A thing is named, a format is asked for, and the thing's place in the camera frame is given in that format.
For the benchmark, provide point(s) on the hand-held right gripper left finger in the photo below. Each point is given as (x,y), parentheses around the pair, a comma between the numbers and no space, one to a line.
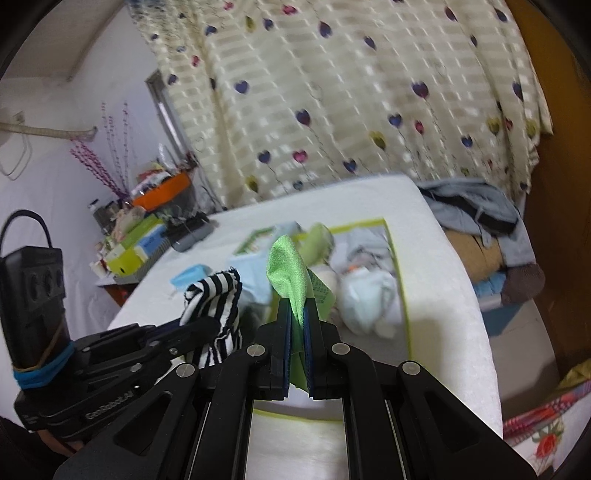
(285,350)

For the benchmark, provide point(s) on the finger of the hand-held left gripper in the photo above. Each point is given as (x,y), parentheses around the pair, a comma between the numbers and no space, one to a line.
(194,339)
(129,339)

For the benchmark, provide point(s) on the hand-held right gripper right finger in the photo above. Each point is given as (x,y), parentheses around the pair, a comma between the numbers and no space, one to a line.
(308,355)

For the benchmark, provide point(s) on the black and white striped sock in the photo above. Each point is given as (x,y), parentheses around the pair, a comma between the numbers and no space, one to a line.
(214,295)

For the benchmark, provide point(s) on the bright green sock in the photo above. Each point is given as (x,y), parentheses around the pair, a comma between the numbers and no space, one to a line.
(288,272)

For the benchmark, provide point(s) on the white socks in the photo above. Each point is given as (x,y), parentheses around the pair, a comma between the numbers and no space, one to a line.
(374,300)

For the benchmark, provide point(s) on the white box with lime edge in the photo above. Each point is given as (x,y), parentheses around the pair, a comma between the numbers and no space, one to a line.
(397,277)

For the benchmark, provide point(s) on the light blue small pack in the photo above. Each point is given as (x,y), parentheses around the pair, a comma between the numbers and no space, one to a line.
(189,277)

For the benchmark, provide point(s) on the cream sock with green tag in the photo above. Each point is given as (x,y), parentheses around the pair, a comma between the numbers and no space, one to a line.
(328,288)

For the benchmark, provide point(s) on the light blue wet wipes pack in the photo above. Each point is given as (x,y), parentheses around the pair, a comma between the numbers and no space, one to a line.
(251,272)

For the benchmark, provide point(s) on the green cardboard box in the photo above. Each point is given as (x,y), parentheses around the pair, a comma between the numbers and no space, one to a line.
(134,251)

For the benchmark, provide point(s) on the black and grey device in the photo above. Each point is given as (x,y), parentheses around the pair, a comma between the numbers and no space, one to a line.
(189,233)

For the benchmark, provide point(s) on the light green sock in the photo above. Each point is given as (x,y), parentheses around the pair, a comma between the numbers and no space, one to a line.
(316,242)

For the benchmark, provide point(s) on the decorative purple branches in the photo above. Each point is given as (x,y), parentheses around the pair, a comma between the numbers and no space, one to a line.
(108,170)

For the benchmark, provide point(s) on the orange tray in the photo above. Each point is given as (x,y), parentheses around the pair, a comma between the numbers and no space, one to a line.
(161,194)

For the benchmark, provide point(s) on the pile of grey clothes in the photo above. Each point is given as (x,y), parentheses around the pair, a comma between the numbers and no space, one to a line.
(480,207)

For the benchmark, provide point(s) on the brown sock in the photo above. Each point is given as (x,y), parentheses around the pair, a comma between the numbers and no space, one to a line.
(524,282)

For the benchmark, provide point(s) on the colourful floral cloth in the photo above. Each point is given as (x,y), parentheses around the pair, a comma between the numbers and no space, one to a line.
(540,424)

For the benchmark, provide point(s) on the cream curtain with hearts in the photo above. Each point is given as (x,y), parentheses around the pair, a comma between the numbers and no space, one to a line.
(351,92)

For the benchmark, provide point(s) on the cream wall pipe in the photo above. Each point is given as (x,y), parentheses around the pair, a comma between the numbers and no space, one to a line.
(55,131)

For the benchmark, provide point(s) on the window frame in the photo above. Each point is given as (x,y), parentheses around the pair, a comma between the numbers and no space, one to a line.
(168,115)

